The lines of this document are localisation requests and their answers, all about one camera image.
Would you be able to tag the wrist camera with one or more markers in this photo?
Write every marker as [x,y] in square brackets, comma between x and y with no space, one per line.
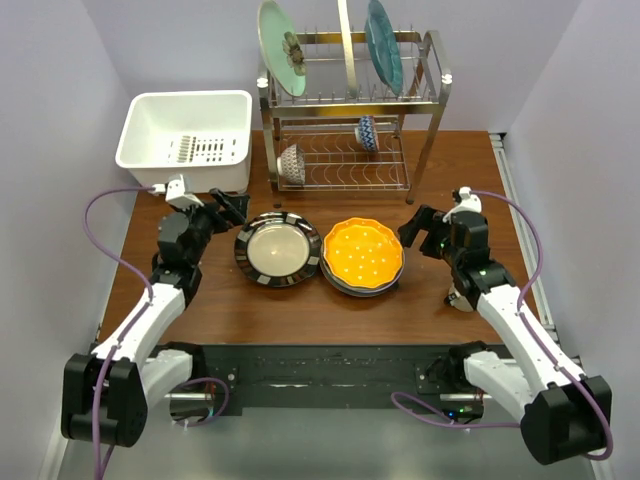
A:
[464,201]
[176,193]

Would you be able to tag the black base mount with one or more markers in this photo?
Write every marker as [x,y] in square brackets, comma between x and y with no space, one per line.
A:
[325,377]

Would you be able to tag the white plastic bin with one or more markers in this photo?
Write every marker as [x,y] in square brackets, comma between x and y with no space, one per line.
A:
[204,136]

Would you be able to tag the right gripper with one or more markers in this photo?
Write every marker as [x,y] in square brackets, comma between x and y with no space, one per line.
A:
[425,218]

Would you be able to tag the teal plate in rack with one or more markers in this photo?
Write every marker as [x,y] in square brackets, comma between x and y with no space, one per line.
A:
[383,48]

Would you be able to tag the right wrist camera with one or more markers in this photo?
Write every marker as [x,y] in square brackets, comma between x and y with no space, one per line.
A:
[464,201]

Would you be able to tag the beige paper cup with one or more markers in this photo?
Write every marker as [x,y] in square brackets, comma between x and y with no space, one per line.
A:
[464,303]

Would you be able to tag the orange scalloped plate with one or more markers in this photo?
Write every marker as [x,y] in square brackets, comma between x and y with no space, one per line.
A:
[363,253]

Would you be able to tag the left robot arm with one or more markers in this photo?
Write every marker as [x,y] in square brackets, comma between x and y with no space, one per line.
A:
[108,392]

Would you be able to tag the beige plate in rack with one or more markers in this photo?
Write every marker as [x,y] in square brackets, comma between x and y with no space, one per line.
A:
[345,30]

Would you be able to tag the red patterned bowl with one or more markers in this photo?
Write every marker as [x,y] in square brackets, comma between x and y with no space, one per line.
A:
[291,165]

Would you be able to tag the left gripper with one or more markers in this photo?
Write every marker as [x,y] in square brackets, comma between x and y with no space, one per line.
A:
[238,203]

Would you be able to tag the blue zigzag bowl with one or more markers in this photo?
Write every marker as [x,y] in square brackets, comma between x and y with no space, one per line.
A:
[366,134]

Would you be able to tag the dark teal bottom dish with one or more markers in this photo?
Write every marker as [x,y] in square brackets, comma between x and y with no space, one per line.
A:
[360,291]

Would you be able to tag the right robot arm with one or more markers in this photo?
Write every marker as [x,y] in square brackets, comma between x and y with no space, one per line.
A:
[560,411]

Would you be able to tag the metal dish rack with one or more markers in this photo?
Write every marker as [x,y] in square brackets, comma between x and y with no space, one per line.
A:
[323,119]

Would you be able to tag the black rimmed cream plate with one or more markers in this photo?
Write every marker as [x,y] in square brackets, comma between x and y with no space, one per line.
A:
[278,249]

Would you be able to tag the mint flower plate in rack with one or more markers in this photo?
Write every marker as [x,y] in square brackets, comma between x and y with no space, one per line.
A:
[281,48]

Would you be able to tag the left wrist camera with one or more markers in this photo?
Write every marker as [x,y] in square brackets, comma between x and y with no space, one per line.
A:
[176,193]

